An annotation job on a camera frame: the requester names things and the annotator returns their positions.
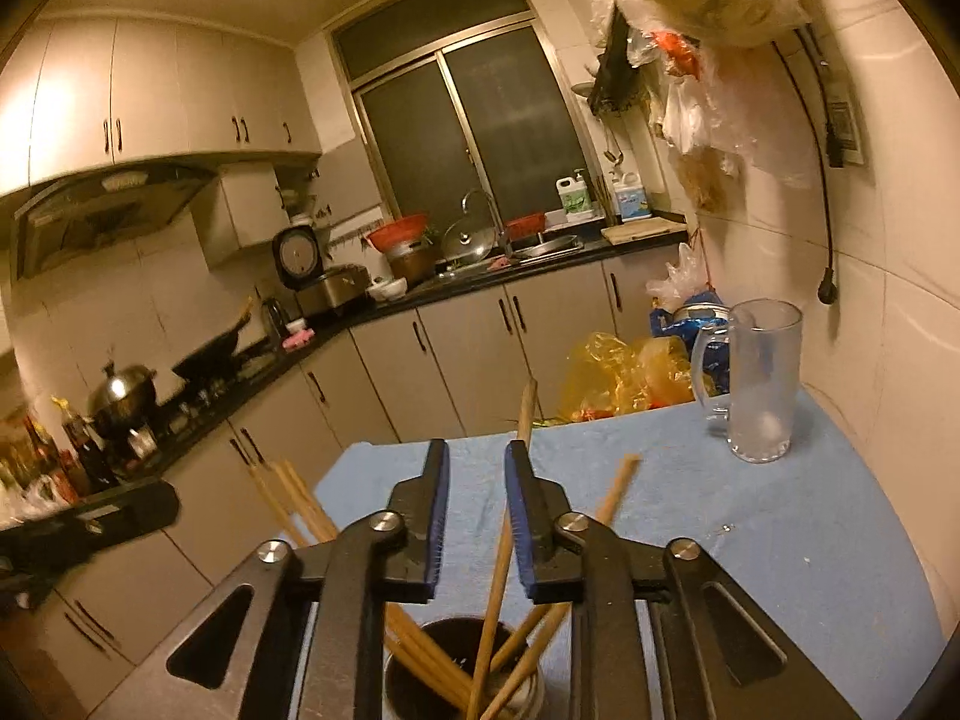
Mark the red basin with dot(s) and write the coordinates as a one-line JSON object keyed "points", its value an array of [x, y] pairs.
{"points": [[402, 231]]}

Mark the black perforated utensil holder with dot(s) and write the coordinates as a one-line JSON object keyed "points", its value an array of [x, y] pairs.
{"points": [[458, 638]]}

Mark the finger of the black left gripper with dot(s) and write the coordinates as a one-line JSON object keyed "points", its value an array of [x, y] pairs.
{"points": [[55, 543]]}

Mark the wooden cutting board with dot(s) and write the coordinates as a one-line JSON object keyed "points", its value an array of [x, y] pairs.
{"points": [[642, 229]]}

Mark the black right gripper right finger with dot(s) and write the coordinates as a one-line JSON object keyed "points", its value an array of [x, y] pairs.
{"points": [[655, 629]]}

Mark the yellow plastic bag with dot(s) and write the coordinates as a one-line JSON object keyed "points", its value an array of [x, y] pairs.
{"points": [[607, 377]]}

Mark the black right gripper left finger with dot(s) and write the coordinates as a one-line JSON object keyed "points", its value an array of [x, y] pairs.
{"points": [[300, 633]]}

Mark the upper wall cabinets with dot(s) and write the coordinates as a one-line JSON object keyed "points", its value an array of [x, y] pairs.
{"points": [[84, 93]]}

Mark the dark kitchen window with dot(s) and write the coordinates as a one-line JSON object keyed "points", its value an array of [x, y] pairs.
{"points": [[461, 106]]}

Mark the clear glass mug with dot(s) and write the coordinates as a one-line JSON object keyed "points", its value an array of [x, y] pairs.
{"points": [[763, 337]]}

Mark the white detergent bottle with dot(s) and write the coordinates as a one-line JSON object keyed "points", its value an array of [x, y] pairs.
{"points": [[574, 194]]}

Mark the steel pot with lid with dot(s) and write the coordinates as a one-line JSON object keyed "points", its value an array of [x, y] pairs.
{"points": [[124, 400]]}

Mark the black wok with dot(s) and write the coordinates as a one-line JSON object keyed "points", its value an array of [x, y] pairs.
{"points": [[213, 359]]}

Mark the glass pot lid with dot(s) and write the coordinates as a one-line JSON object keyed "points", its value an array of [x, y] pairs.
{"points": [[474, 235]]}

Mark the blue towel mat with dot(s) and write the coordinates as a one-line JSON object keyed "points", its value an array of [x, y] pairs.
{"points": [[811, 537]]}

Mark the black range hood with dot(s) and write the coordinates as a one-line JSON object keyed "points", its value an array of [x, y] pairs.
{"points": [[79, 214]]}

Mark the grey rice cooker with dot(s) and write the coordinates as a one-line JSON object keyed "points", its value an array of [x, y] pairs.
{"points": [[319, 288]]}

